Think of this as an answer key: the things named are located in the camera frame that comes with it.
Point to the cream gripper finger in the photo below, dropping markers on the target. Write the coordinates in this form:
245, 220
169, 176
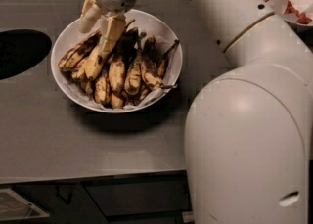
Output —
90, 13
112, 27

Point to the yellow spotted banana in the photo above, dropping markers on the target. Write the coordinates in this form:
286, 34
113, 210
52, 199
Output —
95, 62

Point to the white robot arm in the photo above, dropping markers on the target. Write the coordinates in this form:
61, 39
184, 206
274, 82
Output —
248, 132

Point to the dark brown banana centre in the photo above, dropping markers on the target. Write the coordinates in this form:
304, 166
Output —
120, 58

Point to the spotted banana far left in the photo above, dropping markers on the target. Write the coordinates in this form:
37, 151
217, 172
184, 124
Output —
73, 56

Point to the small banana left underneath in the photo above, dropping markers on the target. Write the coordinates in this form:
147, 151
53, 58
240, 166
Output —
78, 73

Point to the spotted banana centre right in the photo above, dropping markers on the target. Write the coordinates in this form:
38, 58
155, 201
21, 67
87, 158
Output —
133, 77

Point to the dark spotted banana right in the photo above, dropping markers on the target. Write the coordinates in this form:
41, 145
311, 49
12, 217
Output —
149, 66

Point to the spotted banana lower left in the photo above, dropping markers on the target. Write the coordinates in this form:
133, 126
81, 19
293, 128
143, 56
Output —
102, 94

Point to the small banana far right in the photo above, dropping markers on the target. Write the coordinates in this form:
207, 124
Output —
163, 60

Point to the small banana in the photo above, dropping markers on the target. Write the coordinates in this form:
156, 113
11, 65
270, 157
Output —
163, 60
117, 102

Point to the small banana bottom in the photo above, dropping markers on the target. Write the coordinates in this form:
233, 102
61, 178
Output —
117, 102

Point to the dark drawer front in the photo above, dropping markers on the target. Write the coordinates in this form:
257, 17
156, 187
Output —
140, 195

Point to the open dishwasher door corner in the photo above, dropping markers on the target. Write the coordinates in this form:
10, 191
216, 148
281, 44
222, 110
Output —
15, 207

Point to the black cabinet handle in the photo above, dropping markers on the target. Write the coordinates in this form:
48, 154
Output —
64, 193

